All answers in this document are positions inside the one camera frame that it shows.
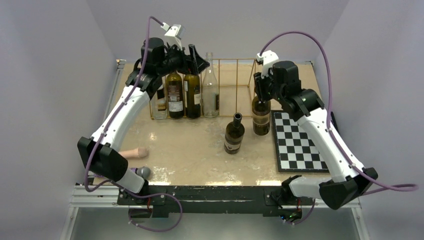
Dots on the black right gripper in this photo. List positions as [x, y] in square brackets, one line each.
[259, 88]

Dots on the green wine bottle silver neck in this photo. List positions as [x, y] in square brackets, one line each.
[174, 87]

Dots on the green bottle silver foil neck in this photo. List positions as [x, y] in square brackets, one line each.
[261, 116]

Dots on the clear liquor bottle black cap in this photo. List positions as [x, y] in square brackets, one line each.
[159, 104]

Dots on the beige toy microphone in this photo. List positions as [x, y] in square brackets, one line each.
[136, 153]

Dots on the clear glass bottle front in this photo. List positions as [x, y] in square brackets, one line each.
[210, 90]

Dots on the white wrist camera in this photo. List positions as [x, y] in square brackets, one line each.
[173, 35]
[266, 59]

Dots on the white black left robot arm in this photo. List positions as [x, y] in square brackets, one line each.
[100, 152]

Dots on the gold wire wine rack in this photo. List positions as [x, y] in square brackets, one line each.
[235, 84]

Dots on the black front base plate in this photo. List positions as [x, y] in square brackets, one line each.
[165, 199]

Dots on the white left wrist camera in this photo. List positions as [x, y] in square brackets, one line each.
[173, 35]

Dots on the black white chessboard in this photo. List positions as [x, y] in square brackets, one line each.
[294, 149]

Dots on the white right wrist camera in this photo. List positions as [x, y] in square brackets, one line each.
[266, 59]

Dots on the dark brown bottle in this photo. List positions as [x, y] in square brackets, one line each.
[192, 91]

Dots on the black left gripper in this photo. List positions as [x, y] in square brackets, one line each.
[189, 64]

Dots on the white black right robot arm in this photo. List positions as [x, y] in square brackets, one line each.
[349, 178]

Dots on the purple glitter microphone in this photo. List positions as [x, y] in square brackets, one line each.
[142, 171]

